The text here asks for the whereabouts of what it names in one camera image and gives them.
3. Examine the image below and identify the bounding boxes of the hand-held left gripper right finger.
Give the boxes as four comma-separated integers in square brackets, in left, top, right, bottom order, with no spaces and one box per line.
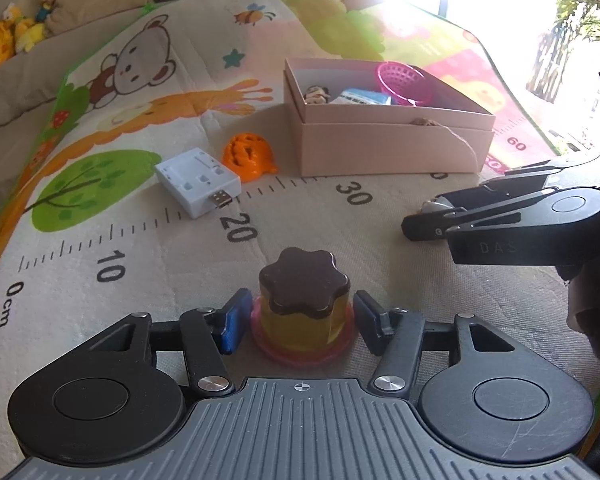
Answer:
[352,290,518,398]

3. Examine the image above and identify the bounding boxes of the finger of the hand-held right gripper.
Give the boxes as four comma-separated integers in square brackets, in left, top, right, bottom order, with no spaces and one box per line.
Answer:
[437,152,600,209]
[401,187,600,266]

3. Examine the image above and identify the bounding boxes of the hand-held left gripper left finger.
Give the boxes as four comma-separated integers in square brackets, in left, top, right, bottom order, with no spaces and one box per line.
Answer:
[85,288,253,398]

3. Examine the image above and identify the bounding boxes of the yellow pudding toy brown lid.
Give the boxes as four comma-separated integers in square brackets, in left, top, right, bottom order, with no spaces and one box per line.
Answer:
[251,247,355,367]

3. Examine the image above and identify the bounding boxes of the pink cardboard box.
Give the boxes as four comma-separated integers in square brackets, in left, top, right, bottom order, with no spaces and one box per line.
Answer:
[283,57,496,177]

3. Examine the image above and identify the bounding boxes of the pink plastic strainer scoop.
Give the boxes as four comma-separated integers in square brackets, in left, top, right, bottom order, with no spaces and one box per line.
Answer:
[376,61,428,108]

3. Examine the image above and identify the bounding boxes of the blue white tissue pack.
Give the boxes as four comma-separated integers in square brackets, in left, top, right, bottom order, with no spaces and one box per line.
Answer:
[330,88,393,106]

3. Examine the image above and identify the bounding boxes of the black haired doll keychain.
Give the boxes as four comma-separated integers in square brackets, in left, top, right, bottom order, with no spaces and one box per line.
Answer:
[304,85,333,106]

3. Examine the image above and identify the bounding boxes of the cartoon printed play mat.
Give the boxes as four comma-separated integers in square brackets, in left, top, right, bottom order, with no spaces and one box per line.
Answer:
[0,0,600,480]

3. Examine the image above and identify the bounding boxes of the white plastic hub box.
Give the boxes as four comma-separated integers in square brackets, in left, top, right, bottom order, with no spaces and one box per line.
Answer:
[155,147,242,219]

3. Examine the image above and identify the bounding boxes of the orange slotted toy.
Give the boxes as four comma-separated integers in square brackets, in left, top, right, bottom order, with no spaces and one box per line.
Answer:
[222,132,279,182]

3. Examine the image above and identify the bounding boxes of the green tree outside window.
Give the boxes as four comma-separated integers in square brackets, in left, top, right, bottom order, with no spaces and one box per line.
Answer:
[530,0,600,106]

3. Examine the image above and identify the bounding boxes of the beige sofa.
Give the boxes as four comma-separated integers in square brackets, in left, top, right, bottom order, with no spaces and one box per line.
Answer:
[0,0,161,241]

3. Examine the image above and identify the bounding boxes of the small yellow plush toy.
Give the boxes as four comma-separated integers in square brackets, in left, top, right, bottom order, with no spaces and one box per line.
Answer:
[2,2,48,53]

